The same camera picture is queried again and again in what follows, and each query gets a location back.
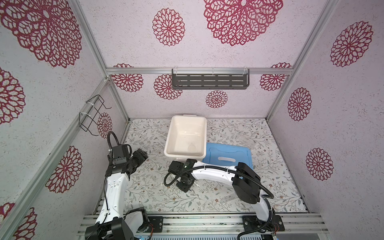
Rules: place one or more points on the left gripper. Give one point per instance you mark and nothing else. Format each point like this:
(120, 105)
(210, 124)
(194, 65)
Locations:
(139, 154)

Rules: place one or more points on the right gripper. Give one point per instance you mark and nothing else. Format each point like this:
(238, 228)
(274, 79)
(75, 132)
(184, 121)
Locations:
(181, 188)

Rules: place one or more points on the white plastic storage bin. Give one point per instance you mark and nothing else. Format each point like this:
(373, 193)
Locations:
(183, 131)

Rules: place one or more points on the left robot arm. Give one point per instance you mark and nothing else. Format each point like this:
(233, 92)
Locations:
(113, 223)

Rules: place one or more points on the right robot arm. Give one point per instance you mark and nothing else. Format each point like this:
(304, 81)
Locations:
(245, 182)

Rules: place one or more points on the blue plastic bin lid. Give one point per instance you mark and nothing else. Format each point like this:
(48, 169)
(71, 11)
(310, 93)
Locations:
(227, 155)

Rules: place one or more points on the clear test tube blue caps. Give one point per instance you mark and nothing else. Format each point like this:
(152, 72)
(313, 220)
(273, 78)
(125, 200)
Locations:
(229, 197)

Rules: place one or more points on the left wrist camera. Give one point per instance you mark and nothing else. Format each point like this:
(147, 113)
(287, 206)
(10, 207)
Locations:
(121, 154)

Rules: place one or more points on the black wire wall rack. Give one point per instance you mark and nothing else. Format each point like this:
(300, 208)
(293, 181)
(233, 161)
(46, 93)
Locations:
(89, 117)

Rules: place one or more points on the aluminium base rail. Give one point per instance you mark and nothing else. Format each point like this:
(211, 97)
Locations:
(234, 223)

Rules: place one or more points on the grey wall shelf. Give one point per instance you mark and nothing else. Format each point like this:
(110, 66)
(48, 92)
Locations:
(210, 81)

